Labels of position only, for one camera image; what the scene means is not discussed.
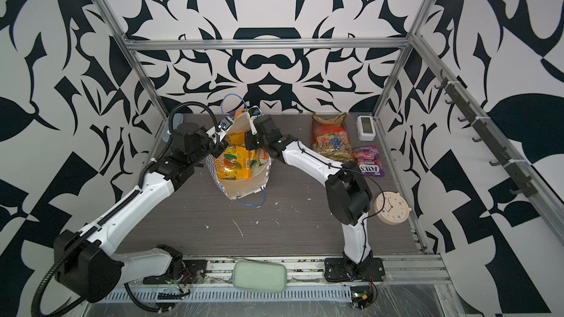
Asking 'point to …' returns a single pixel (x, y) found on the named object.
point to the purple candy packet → (369, 161)
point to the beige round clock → (396, 210)
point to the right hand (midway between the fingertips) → (245, 131)
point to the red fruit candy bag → (330, 137)
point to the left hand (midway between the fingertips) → (221, 124)
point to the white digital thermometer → (366, 128)
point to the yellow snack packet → (237, 161)
